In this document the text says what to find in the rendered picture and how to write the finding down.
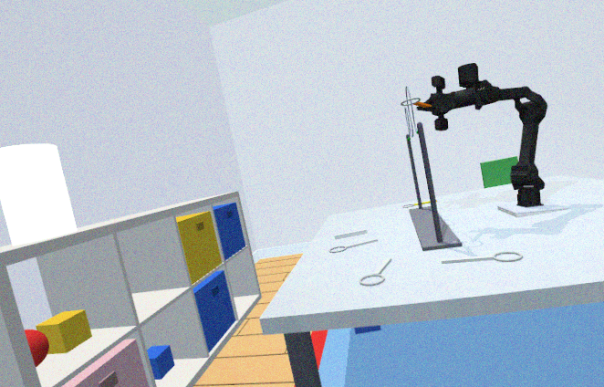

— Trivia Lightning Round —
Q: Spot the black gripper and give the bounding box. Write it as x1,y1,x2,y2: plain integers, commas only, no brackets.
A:
417,76,461,131

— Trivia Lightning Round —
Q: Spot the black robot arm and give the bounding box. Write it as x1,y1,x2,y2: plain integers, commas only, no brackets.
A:
432,63,547,208

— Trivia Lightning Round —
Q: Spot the orange handle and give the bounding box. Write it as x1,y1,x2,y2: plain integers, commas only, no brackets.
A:
401,98,431,108

